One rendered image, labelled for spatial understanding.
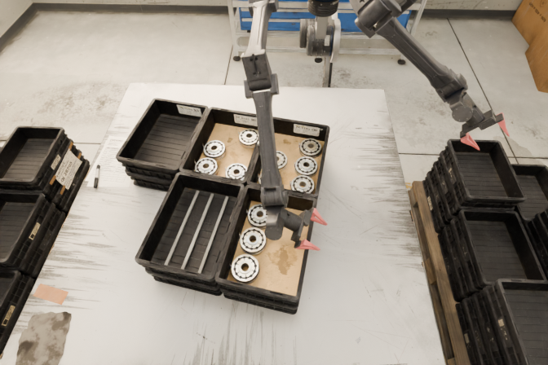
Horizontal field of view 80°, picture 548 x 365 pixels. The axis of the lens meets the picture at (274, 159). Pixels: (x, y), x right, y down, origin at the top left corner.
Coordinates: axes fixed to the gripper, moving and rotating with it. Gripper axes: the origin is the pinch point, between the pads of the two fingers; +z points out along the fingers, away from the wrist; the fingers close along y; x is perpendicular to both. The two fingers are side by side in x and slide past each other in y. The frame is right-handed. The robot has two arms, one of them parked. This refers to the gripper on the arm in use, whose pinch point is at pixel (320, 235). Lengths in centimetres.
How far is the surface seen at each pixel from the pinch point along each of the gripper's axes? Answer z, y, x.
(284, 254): -4.9, -5.1, 19.7
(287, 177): -13.8, 29.5, 24.7
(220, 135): -50, 42, 40
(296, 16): -48, 219, 85
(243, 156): -36, 34, 33
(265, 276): -8.7, -15.4, 20.8
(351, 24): -1, 234, 74
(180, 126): -71, 41, 48
